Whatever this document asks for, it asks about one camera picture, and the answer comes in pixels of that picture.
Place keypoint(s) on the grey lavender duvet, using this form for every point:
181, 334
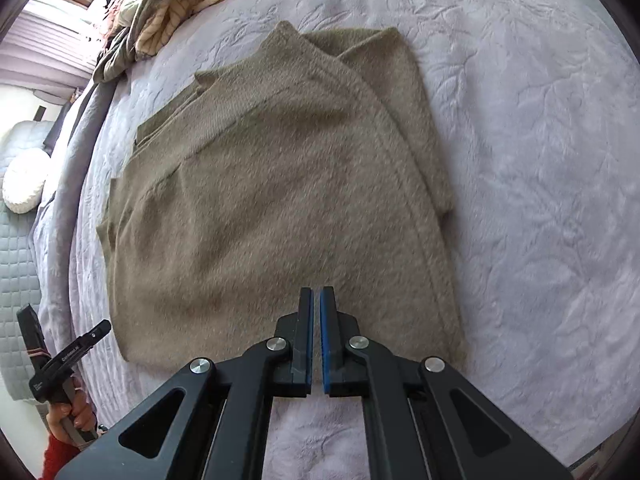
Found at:
75, 160

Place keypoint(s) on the person's left hand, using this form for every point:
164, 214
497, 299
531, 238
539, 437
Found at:
82, 412

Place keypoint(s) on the white round pillow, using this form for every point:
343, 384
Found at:
25, 185

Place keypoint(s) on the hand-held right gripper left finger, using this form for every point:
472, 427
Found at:
304, 330

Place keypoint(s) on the lilac curtain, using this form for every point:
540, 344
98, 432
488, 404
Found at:
55, 45

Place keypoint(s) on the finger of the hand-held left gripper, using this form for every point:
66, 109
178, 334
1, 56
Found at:
34, 345

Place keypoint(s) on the dark cloth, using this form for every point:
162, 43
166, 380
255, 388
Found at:
57, 120

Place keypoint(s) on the taupe knit sweater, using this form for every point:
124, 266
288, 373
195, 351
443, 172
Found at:
250, 210

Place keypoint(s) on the person's left forearm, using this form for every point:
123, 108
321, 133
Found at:
57, 460

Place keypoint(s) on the lavender quilted bedspread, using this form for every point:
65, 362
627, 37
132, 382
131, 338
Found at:
525, 160

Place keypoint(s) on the grey knit garment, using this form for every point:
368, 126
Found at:
115, 60

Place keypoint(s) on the pale quilted headboard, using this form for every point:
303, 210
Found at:
17, 285

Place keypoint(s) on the cream striped garment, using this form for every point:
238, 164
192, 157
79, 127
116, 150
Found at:
175, 5

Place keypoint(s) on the pink and dark clothes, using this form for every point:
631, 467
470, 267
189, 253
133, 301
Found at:
112, 15

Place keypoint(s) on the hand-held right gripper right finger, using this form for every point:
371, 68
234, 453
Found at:
327, 340

